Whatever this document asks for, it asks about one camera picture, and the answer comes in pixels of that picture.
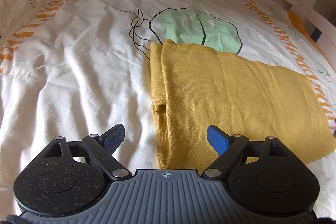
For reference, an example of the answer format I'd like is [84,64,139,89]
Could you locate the mustard yellow knit garment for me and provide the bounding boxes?
[150,40,335,171]

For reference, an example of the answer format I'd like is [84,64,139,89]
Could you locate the white leaf-print duvet cover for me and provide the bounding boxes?
[1,0,335,217]

